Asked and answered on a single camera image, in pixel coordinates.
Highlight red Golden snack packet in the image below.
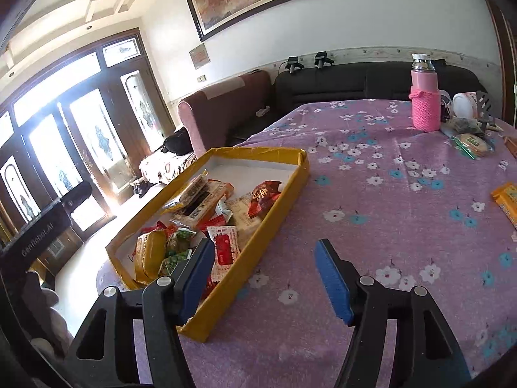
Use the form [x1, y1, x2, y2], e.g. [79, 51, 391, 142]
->
[133, 221, 177, 284]

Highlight green snack packet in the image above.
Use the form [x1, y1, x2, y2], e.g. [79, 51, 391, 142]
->
[159, 228, 197, 277]

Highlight red white zigzag sachet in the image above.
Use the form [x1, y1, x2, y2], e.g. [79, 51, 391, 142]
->
[207, 226, 240, 283]

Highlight clear orange cracker pack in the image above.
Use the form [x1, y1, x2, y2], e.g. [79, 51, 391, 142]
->
[166, 172, 234, 228]

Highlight dark red snack packet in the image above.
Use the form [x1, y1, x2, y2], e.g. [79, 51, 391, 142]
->
[248, 180, 281, 218]

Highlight square cracker pack yellow label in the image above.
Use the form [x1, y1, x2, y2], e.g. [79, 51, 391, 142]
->
[226, 193, 262, 251]

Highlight purple floral tablecloth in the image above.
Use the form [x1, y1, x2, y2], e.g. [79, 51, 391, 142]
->
[181, 99, 516, 387]

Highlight wooden glass door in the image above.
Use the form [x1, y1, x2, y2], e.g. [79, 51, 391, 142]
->
[1, 29, 174, 275]

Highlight flat yellow biscuit pack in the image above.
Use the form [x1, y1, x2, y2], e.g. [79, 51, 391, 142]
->
[491, 182, 517, 229]

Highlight yellow cardboard box tray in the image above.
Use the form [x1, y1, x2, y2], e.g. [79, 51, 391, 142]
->
[106, 147, 309, 342]

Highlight round crackers in clear bag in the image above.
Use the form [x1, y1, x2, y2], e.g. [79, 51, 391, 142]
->
[451, 133, 493, 160]

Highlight brown wrapped snack pack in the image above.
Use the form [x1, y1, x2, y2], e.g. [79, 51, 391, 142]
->
[503, 136, 517, 158]

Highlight maroon armchair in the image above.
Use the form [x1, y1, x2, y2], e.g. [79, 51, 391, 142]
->
[177, 70, 272, 157]

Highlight white plastic jar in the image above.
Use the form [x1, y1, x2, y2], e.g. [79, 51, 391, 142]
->
[451, 92, 478, 119]

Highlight pink bottle with knit sleeve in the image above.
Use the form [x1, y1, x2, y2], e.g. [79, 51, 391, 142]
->
[409, 53, 441, 132]

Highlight black perforated phone stand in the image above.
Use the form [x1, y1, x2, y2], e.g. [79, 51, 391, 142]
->
[476, 91, 496, 132]

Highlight black sofa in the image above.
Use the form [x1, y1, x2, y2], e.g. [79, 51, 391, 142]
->
[236, 60, 488, 142]

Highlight black clamp on sofa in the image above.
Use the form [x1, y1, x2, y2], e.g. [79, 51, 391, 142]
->
[315, 51, 334, 69]
[285, 56, 304, 74]

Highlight small wall plaque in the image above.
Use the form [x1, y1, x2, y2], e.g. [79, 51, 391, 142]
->
[189, 43, 210, 69]

